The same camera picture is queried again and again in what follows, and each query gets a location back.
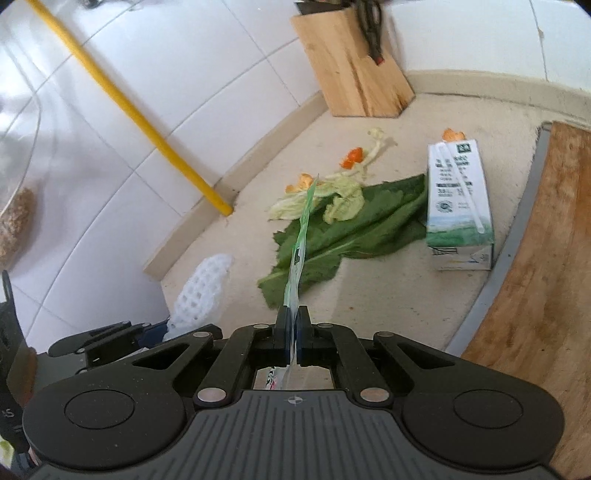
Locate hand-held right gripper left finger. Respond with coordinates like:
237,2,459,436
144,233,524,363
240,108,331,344
130,305,295,408

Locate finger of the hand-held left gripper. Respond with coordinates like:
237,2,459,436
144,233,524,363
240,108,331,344
47,320,168,357
74,344,153,376

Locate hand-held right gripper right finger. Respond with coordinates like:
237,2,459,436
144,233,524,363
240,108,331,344
294,305,457,408

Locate green pouch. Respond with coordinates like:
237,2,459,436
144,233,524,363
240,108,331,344
265,174,322,393

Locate domed white foam net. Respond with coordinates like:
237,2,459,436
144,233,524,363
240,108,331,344
168,253,235,343

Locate pale cabbage leaf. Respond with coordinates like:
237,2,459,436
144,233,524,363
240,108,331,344
268,173,366,223

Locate large orange peel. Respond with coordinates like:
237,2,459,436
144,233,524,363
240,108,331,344
284,173,320,195

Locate white green milk carton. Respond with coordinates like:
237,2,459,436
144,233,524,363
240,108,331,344
425,140,496,272

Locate dark green leaf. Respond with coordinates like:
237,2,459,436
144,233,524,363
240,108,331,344
257,173,428,311

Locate clear bag of grains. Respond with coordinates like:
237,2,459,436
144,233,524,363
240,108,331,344
0,90,43,271

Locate small orange peel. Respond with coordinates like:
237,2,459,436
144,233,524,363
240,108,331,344
339,147,365,171

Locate yellow pipe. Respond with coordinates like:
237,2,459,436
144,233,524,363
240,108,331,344
25,0,235,217

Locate wooden cutting board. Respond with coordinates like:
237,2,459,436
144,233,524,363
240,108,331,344
461,121,591,480

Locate wooden knife block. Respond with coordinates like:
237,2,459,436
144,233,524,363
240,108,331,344
290,7,415,118

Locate black scissors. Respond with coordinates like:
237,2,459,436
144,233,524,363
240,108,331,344
355,0,386,66

